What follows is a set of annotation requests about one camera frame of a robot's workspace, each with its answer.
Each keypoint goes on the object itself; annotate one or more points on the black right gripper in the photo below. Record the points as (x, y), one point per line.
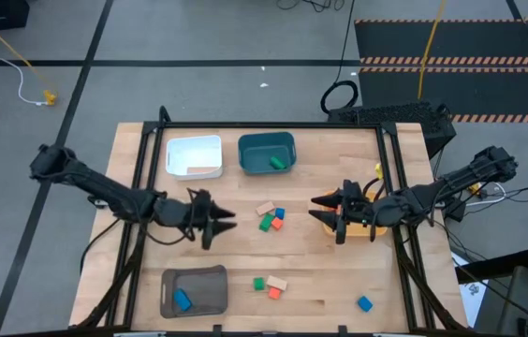
(355, 210)

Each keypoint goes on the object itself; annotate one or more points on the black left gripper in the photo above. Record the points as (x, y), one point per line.
(196, 215)

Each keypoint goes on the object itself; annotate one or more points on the long green block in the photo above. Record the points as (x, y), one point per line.
(266, 223)

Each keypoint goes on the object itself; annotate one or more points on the small blue block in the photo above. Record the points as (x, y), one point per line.
(364, 303)
(280, 213)

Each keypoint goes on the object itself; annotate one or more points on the orange block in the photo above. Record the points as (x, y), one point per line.
(274, 293)
(277, 224)

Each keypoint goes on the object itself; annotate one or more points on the green cylinder block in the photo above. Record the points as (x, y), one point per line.
(277, 163)

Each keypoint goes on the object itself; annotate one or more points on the small green block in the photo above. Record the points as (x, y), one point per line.
(258, 283)

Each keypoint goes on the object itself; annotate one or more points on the natural wood block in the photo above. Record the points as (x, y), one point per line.
(277, 282)
(265, 208)

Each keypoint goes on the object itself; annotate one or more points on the long blue block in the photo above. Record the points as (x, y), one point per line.
(182, 300)

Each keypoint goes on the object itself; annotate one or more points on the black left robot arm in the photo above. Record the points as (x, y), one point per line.
(105, 192)

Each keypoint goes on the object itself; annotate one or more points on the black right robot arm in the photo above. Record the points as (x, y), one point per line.
(456, 183)

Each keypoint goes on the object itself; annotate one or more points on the yellow plastic bin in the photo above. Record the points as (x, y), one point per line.
(357, 230)

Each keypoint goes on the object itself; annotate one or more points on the small yellow clip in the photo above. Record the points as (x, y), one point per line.
(379, 171)

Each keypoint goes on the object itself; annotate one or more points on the grey plastic bin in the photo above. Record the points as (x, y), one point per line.
(208, 290)

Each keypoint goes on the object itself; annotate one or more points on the teal plastic bin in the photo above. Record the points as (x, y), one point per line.
(254, 155)

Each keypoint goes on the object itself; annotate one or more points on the white plastic bin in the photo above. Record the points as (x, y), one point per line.
(189, 150)

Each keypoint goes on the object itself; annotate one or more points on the black perforated computer tower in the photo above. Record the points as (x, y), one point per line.
(400, 114)

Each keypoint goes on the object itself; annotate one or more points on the black power adapter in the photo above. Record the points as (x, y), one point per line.
(456, 209)

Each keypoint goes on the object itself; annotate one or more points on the yellow power plug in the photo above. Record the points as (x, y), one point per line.
(474, 188)

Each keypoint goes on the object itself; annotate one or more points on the white paper sheet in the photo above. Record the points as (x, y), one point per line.
(471, 295)

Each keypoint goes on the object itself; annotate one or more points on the black hazard-striped floor mat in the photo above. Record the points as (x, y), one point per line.
(479, 89)

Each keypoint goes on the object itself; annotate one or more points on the dark grey case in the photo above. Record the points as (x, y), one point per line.
(526, 304)

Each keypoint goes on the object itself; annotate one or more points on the black aluminium table frame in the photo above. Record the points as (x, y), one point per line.
(268, 125)

